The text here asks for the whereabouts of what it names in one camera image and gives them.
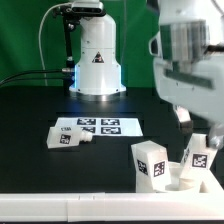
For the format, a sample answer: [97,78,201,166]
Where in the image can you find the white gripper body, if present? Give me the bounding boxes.
[153,56,224,124]

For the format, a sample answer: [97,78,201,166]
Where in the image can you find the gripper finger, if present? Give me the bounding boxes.
[207,124,224,149]
[173,105,193,134]

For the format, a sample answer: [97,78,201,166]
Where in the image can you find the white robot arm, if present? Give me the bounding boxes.
[70,0,224,149]

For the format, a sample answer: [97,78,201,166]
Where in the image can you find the white L-shaped fence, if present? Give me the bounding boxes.
[0,148,224,223]

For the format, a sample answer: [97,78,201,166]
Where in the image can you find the white marker tag sheet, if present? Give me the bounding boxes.
[56,117,143,137]

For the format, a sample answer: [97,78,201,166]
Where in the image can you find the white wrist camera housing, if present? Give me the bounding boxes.
[148,33,163,58]

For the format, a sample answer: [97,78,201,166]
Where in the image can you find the black cable upper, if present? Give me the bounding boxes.
[0,68,75,84]

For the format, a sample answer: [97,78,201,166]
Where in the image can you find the black cable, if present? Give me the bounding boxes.
[0,75,74,88]
[0,68,75,84]

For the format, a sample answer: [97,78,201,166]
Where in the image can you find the black camera stand pole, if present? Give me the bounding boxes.
[63,17,75,69]

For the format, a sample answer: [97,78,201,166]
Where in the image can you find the black camera on stand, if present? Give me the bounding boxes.
[54,0,106,17]

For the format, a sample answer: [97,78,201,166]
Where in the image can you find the black cable lower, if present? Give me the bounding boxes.
[0,75,74,88]

